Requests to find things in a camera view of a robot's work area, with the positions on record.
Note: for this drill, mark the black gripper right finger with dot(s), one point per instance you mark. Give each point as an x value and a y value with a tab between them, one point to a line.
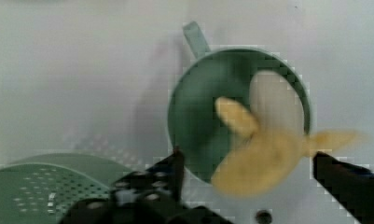
351	185

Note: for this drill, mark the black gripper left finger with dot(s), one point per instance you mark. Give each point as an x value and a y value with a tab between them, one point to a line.
152	196

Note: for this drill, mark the green colander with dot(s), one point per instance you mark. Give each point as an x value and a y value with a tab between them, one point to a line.
40	189

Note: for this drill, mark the green mug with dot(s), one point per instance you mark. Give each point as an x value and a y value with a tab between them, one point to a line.
192	122

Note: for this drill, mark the peeled toy banana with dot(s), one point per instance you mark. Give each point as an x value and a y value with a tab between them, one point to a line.
267	138

